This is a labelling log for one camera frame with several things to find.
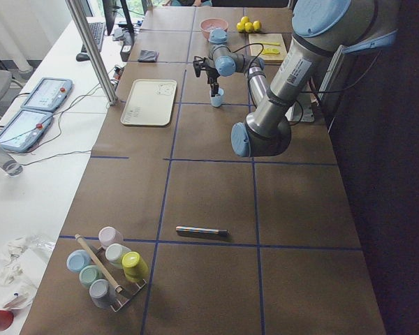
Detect black computer mouse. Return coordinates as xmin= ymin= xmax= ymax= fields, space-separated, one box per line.
xmin=75 ymin=52 xmax=90 ymax=62

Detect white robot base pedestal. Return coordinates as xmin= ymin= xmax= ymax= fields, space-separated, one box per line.
xmin=286 ymin=84 xmax=315 ymax=124

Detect lemon slices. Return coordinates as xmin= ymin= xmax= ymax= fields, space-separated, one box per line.
xmin=261 ymin=47 xmax=281 ymax=55

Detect wooden cutting board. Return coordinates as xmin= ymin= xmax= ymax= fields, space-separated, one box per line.
xmin=249 ymin=33 xmax=287 ymax=64

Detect pink bowl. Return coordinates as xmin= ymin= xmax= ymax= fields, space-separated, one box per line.
xmin=200 ymin=18 xmax=229 ymax=40

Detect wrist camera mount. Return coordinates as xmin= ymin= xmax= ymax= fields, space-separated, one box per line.
xmin=193 ymin=56 xmax=209 ymax=77

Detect yellow-green cup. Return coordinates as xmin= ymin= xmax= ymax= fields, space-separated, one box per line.
xmin=122 ymin=251 xmax=149 ymax=283

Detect white bear tray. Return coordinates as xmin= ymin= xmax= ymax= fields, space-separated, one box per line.
xmin=120 ymin=79 xmax=177 ymax=126

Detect aluminium frame post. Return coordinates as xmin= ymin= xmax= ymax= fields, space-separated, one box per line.
xmin=65 ymin=0 xmax=117 ymax=105

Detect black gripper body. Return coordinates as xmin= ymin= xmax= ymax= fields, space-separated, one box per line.
xmin=205 ymin=66 xmax=219 ymax=86

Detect grey folded cloth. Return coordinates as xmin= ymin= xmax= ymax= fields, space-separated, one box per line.
xmin=138 ymin=50 xmax=159 ymax=63

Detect light blue plastic cup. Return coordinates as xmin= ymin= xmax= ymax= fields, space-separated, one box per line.
xmin=210 ymin=87 xmax=224 ymax=107

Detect pile of clear ice cubes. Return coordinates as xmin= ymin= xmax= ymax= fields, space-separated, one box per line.
xmin=200 ymin=20 xmax=226 ymax=31

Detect steel muddler with black tip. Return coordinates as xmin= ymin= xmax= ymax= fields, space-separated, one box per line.
xmin=175 ymin=225 xmax=229 ymax=239

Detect clear water bottle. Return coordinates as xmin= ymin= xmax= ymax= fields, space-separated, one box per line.
xmin=0 ymin=146 xmax=23 ymax=177

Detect blue teach pendant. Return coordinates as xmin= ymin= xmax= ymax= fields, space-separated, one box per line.
xmin=0 ymin=108 xmax=53 ymax=153
xmin=21 ymin=77 xmax=73 ymax=112

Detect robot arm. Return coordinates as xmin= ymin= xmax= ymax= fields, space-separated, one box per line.
xmin=193 ymin=1 xmax=401 ymax=157

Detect black keyboard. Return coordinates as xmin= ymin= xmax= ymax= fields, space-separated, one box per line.
xmin=89 ymin=22 xmax=105 ymax=52

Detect white cup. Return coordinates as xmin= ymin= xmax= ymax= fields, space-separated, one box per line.
xmin=105 ymin=243 xmax=131 ymax=269

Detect mint green cup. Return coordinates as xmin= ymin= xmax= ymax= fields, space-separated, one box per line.
xmin=79 ymin=265 xmax=103 ymax=288

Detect yellow plastic knife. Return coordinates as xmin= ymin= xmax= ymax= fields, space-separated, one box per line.
xmin=254 ymin=41 xmax=281 ymax=46

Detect grey cup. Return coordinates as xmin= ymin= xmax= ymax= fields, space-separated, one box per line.
xmin=89 ymin=279 xmax=117 ymax=308

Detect lower blue teach pendant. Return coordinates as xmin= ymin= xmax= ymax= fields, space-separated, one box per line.
xmin=0 ymin=108 xmax=53 ymax=153

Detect yellow lemon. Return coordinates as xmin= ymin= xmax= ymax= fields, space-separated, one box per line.
xmin=252 ymin=20 xmax=262 ymax=31
xmin=236 ymin=22 xmax=245 ymax=33
xmin=244 ymin=22 xmax=254 ymax=34
xmin=240 ymin=16 xmax=250 ymax=24

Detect wire cup rack wooden handle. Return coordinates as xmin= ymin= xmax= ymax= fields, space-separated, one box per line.
xmin=75 ymin=234 xmax=147 ymax=313

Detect upper blue teach pendant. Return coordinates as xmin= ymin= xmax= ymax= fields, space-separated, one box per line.
xmin=21 ymin=77 xmax=73 ymax=112

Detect pink cup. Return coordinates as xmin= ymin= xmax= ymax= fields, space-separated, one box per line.
xmin=98 ymin=226 xmax=124 ymax=249

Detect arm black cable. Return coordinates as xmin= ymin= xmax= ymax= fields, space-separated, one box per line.
xmin=230 ymin=43 xmax=266 ymax=57

